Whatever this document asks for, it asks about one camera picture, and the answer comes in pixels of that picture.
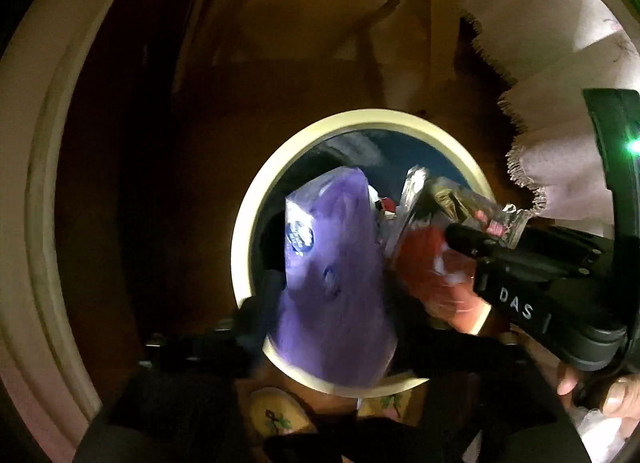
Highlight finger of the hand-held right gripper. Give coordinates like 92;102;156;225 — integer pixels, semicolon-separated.
445;222;612;285

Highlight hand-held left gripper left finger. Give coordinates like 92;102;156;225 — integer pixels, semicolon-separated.
75;268;286;463

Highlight red orange snack packet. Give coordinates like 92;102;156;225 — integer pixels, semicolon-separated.
385;165;531;335

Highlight blue bin with cream rim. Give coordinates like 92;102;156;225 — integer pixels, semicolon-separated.
231;110;501;396

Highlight purple plastic bag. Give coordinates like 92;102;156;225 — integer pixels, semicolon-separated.
267;167;401;389

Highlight yellow slipper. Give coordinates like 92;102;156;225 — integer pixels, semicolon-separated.
357;388;416;424
247;388;318;444

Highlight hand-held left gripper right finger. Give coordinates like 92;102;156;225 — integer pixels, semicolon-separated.
390;323;593;463

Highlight person's right hand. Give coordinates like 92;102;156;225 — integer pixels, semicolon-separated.
555;360;640;419

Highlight person's dark trousers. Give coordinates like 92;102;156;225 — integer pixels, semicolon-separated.
265;418;386;463

